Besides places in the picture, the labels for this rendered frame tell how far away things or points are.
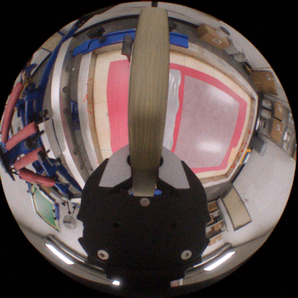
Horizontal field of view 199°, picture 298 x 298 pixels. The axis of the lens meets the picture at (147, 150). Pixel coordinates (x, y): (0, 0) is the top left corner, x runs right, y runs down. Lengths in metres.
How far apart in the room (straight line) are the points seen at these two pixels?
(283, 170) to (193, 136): 3.56
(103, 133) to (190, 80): 0.32
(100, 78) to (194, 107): 0.30
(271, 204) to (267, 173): 1.04
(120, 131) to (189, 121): 0.22
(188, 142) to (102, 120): 0.29
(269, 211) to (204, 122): 3.91
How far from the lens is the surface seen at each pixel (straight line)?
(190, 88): 0.29
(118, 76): 0.28
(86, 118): 0.28
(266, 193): 3.85
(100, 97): 0.29
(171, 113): 0.26
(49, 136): 0.32
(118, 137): 0.28
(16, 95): 0.65
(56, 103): 0.30
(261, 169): 3.75
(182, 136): 0.29
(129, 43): 0.25
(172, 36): 0.31
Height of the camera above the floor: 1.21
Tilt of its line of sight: 60 degrees down
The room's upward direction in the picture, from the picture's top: 178 degrees clockwise
